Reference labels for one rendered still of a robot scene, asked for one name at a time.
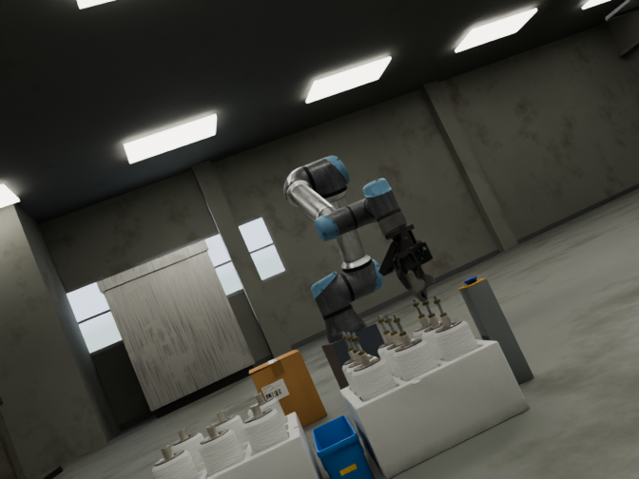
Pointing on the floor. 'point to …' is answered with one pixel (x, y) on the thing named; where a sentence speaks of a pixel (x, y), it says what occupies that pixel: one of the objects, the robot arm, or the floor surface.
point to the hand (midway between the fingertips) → (420, 296)
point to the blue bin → (340, 450)
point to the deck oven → (178, 328)
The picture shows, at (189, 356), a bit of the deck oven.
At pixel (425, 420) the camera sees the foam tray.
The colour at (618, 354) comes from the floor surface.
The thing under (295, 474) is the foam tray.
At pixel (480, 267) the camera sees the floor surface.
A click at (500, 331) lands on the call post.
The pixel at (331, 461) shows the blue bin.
